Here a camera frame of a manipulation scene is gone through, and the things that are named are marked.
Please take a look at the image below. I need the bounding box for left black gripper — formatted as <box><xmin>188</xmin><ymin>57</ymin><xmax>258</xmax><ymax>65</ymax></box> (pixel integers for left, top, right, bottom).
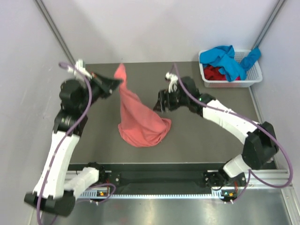
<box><xmin>77</xmin><ymin>71</ymin><xmax>122</xmax><ymax>113</ymax></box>

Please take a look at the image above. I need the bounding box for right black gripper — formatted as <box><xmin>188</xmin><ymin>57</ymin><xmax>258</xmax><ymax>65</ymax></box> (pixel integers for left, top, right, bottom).
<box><xmin>154</xmin><ymin>87</ymin><xmax>190</xmax><ymax>113</ymax></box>

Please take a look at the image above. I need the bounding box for pink t shirt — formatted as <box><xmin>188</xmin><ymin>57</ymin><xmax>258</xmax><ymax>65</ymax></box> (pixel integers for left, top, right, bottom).
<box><xmin>114</xmin><ymin>64</ymin><xmax>172</xmax><ymax>147</ymax></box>

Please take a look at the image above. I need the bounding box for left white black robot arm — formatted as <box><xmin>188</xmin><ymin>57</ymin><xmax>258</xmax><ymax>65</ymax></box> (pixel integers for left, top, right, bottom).
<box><xmin>24</xmin><ymin>73</ymin><xmax>123</xmax><ymax>217</ymax></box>

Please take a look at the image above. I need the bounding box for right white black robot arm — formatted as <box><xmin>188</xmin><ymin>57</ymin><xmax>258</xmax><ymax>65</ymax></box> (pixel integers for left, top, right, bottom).
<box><xmin>153</xmin><ymin>73</ymin><xmax>278</xmax><ymax>186</ymax></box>

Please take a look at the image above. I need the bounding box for red t shirt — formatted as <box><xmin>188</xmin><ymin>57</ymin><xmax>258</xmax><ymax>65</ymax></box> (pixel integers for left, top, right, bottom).
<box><xmin>203</xmin><ymin>65</ymin><xmax>233</xmax><ymax>82</ymax></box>

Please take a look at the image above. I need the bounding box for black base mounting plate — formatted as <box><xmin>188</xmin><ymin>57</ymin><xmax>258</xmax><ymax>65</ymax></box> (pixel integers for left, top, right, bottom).
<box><xmin>70</xmin><ymin>163</ymin><xmax>247</xmax><ymax>195</ymax></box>

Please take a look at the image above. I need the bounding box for blue t shirt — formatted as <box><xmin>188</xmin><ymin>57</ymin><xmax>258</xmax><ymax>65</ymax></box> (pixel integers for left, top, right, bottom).
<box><xmin>199</xmin><ymin>45</ymin><xmax>261</xmax><ymax>81</ymax></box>

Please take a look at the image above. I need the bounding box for white plastic basket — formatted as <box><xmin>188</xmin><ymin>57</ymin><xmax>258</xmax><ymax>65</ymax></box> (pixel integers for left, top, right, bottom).
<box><xmin>198</xmin><ymin>45</ymin><xmax>263</xmax><ymax>88</ymax></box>

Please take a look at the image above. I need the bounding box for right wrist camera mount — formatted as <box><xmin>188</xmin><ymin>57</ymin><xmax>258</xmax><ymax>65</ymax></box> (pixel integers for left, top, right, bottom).
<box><xmin>165</xmin><ymin>72</ymin><xmax>178</xmax><ymax>93</ymax></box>

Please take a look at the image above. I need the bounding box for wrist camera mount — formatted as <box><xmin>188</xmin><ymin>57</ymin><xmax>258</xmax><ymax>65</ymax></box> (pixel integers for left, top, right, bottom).
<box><xmin>67</xmin><ymin>59</ymin><xmax>92</xmax><ymax>81</ymax></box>
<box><xmin>165</xmin><ymin>72</ymin><xmax>178</xmax><ymax>93</ymax></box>

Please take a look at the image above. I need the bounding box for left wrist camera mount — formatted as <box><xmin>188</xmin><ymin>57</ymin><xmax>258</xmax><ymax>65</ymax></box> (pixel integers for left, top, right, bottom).
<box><xmin>67</xmin><ymin>59</ymin><xmax>92</xmax><ymax>81</ymax></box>

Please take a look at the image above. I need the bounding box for slotted cable duct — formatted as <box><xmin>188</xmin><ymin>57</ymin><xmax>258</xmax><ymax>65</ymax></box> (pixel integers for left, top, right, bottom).
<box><xmin>78</xmin><ymin>189</ymin><xmax>235</xmax><ymax>200</ymax></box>

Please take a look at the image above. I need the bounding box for left aluminium corner post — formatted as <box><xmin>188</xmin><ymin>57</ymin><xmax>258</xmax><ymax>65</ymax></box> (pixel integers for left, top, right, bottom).
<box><xmin>33</xmin><ymin>0</ymin><xmax>75</xmax><ymax>65</ymax></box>

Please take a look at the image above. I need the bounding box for aluminium corner post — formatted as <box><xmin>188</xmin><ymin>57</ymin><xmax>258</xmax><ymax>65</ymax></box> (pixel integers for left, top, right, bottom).
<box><xmin>252</xmin><ymin>0</ymin><xmax>287</xmax><ymax>49</ymax></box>
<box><xmin>33</xmin><ymin>0</ymin><xmax>75</xmax><ymax>65</ymax></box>

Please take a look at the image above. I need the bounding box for aluminium frame rail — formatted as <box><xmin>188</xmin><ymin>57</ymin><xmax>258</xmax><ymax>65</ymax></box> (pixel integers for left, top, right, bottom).
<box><xmin>65</xmin><ymin>170</ymin><xmax>293</xmax><ymax>189</ymax></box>

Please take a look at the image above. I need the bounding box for right aluminium corner post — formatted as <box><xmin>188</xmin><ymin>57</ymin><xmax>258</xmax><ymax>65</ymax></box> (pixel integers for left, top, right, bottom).
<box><xmin>252</xmin><ymin>0</ymin><xmax>287</xmax><ymax>49</ymax></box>

